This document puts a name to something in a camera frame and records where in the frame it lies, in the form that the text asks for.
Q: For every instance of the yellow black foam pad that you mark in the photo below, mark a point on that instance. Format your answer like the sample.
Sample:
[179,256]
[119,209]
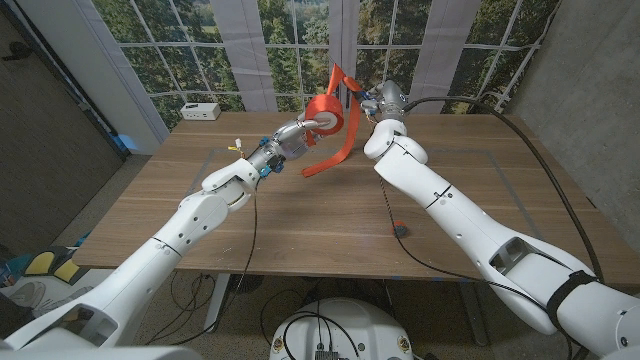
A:
[65,270]

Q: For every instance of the grey table leg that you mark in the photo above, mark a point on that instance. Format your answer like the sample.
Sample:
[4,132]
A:
[472,315]

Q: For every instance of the white power strip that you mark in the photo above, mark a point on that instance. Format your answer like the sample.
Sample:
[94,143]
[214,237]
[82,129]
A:
[200,111]

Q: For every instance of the black ribbed round object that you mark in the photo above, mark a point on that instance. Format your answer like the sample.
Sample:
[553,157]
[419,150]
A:
[250,282]

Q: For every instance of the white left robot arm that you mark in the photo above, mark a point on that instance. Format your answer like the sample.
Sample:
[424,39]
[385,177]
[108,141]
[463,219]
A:
[150,250]

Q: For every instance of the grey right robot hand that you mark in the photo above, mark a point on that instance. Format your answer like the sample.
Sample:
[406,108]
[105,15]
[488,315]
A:
[392,100]

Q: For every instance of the orange ribbon roll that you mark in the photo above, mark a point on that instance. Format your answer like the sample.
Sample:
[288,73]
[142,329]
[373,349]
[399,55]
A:
[327,112]

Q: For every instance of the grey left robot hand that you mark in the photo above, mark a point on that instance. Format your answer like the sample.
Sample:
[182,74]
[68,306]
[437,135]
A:
[292,137]

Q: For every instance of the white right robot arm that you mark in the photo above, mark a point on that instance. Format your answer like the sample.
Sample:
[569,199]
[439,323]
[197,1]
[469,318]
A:
[475,225]

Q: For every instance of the blue floor object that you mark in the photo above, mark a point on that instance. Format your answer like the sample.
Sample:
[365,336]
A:
[127,142]

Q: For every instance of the white table leg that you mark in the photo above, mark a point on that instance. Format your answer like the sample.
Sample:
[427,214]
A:
[217,300]

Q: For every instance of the printed window backdrop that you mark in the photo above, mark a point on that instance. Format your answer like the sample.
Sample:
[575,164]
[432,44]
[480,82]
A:
[450,50]

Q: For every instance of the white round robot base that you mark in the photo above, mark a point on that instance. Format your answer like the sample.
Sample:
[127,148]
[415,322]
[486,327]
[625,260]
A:
[360,325]

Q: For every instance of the small dark round object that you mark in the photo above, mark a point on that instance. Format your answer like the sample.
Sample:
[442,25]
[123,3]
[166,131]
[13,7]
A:
[399,229]

